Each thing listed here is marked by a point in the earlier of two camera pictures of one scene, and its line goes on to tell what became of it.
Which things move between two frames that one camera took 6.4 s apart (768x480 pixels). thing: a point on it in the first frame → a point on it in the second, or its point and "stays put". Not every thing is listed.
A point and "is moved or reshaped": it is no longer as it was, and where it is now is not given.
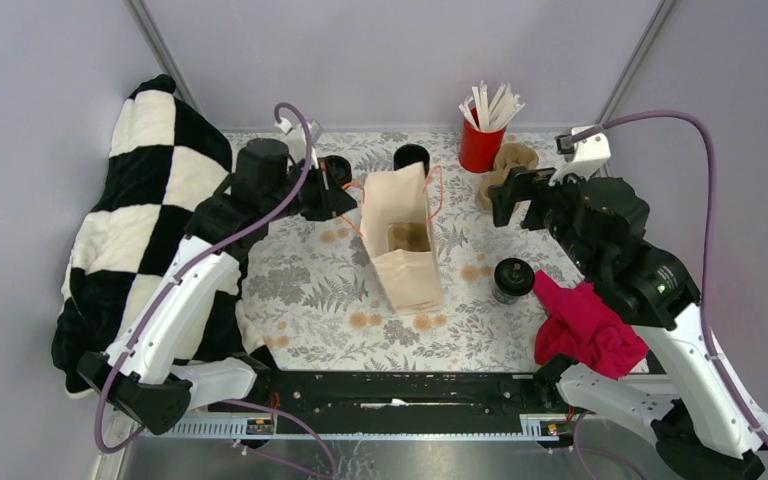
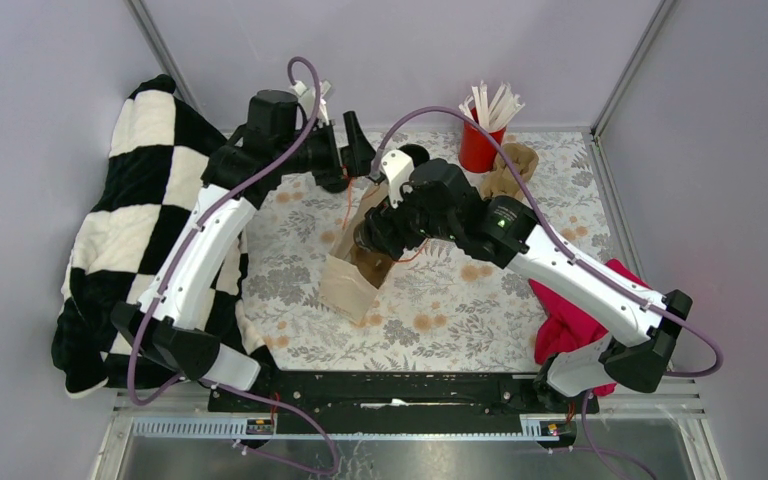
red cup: [479, 149] stays put
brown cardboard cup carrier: [508, 158] stays put
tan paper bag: [396, 230] → [345, 288]
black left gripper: [333, 199] → [358, 154]
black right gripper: [525, 178] → [385, 218]
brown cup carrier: [412, 236] is moved or reshaped
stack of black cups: [409, 154] stays put
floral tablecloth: [313, 302] stays put
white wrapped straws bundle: [505, 105] stays put
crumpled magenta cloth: [578, 324] stays put
